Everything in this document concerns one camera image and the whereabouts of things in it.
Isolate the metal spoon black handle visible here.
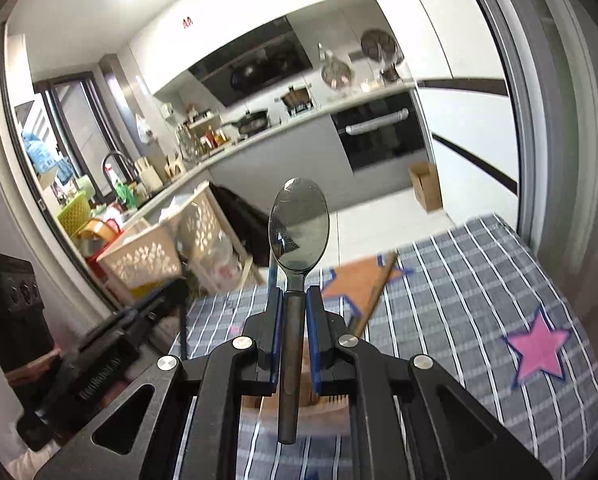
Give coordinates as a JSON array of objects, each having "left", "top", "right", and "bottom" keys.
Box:
[{"left": 269, "top": 178, "right": 329, "bottom": 445}]

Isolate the wooden chopstick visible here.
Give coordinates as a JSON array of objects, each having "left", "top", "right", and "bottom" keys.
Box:
[{"left": 350, "top": 252, "right": 397, "bottom": 338}]

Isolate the blue patterned chopstick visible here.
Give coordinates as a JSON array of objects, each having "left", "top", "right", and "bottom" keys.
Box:
[{"left": 267, "top": 258, "right": 278, "bottom": 289}]

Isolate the kitchen faucet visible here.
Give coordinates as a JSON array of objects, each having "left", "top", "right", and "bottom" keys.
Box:
[{"left": 101, "top": 151, "right": 139, "bottom": 192}]

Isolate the person's left hand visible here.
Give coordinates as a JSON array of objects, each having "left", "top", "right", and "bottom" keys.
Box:
[{"left": 6, "top": 347, "right": 60, "bottom": 479}]

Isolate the beige plastic storage cart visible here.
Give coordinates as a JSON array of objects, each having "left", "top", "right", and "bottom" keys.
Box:
[{"left": 96, "top": 181, "right": 264, "bottom": 304}]

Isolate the pink utensil holder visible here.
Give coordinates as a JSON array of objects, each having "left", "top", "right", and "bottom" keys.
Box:
[{"left": 241, "top": 340, "right": 350, "bottom": 437}]

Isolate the grey checked tablecloth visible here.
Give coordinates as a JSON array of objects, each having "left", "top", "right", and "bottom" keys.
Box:
[{"left": 186, "top": 214, "right": 598, "bottom": 479}]

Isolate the black hanging bag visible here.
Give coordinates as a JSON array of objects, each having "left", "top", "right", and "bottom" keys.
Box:
[{"left": 210, "top": 183, "right": 270, "bottom": 268}]

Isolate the black wok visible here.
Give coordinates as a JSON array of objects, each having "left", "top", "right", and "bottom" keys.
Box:
[{"left": 221, "top": 110, "right": 270, "bottom": 136}]

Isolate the cardboard box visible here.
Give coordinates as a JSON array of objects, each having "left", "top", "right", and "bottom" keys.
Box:
[{"left": 409, "top": 162, "right": 442, "bottom": 212}]

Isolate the brown cooking pot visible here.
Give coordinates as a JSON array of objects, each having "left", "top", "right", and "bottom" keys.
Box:
[{"left": 281, "top": 86, "right": 313, "bottom": 116}]

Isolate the black built-in oven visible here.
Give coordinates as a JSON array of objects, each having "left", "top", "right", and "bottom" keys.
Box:
[{"left": 331, "top": 91, "right": 425, "bottom": 171}]

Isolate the black range hood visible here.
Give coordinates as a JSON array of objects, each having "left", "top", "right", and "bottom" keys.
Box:
[{"left": 188, "top": 16, "right": 312, "bottom": 106}]

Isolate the white refrigerator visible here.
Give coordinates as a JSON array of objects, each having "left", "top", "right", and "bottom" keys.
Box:
[{"left": 376, "top": 0, "right": 520, "bottom": 228}]

